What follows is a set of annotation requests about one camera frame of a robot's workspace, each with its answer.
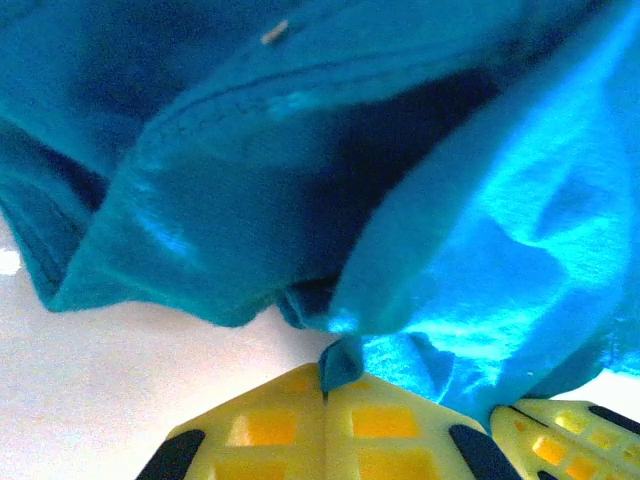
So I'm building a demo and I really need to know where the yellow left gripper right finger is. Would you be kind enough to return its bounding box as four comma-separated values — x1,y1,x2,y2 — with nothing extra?
324,373,524,480

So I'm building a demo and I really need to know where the blue t-shirt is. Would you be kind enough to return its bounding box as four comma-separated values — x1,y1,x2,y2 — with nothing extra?
0,0,640,426

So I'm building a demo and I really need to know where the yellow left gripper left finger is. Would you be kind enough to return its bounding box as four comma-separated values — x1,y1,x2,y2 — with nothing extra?
135,362,326,480

